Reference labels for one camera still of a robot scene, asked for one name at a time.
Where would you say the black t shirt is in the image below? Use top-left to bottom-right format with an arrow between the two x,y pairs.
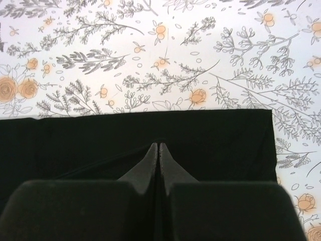
1,109 -> 277,207

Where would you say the floral patterned table mat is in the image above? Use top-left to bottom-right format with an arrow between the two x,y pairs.
1,1 -> 320,240

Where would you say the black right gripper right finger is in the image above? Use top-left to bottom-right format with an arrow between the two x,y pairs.
159,143 -> 306,240

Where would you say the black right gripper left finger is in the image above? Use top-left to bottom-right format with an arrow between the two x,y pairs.
1,143 -> 158,240

